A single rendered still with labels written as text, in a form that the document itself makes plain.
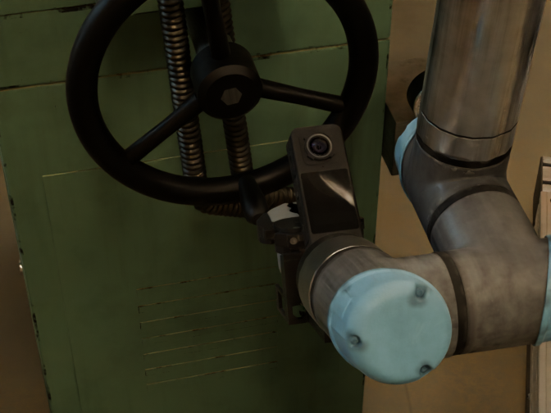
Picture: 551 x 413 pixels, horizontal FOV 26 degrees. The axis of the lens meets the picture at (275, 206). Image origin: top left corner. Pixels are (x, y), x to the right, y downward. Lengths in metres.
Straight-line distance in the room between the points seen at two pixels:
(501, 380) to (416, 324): 1.13
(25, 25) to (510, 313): 0.62
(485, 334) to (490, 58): 0.19
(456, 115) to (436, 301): 0.15
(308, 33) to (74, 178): 0.31
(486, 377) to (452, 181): 1.04
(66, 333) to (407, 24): 1.39
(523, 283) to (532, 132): 1.58
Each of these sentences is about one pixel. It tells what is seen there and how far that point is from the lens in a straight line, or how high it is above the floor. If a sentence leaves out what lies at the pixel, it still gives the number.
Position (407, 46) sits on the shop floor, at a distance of 2.62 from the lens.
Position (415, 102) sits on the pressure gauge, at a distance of 1.32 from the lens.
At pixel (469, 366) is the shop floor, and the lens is 1.94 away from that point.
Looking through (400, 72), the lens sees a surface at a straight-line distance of 1.45.
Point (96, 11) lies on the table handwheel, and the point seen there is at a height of 0.90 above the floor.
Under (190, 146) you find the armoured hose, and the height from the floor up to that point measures 0.70.
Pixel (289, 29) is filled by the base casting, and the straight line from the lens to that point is 1.30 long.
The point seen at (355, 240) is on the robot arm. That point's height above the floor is 0.82.
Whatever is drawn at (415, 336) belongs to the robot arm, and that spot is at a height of 0.86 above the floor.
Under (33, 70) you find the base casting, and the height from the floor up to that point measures 0.73.
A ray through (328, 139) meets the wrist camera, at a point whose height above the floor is 0.83.
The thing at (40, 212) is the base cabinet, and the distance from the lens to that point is 1.39.
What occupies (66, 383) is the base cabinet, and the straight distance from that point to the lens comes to 1.60.
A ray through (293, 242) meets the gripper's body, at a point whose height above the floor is 0.77.
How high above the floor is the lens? 1.44
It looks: 41 degrees down
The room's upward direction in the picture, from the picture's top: straight up
